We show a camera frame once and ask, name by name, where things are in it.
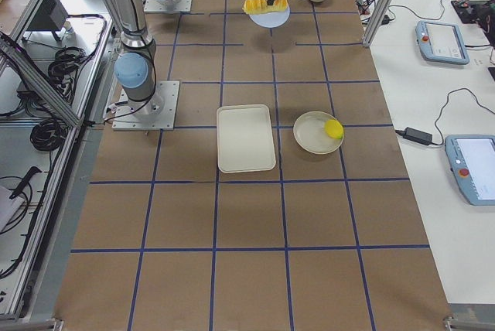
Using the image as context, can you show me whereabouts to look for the striped bread roll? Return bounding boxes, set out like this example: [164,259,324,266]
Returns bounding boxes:
[242,0,288,15]

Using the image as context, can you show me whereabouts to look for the blue plate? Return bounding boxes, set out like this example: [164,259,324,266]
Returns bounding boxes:
[247,6,290,28]

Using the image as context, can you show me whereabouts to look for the cream shallow dish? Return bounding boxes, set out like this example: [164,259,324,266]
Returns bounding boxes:
[293,111,344,155]

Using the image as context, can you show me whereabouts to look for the yellow lemon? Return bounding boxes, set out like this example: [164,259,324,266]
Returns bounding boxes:
[324,119,344,139]

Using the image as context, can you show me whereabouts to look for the cream rectangular tray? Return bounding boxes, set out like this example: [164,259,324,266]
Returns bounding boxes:
[217,104,276,173]

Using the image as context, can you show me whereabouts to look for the left teach pendant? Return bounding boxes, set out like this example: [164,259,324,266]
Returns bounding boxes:
[415,20,469,65]

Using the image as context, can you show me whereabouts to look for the teach pendant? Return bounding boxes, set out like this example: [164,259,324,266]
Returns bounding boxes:
[445,135,494,206]
[415,20,469,65]

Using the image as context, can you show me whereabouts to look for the black power adapter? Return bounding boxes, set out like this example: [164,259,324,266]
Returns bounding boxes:
[402,127,432,145]

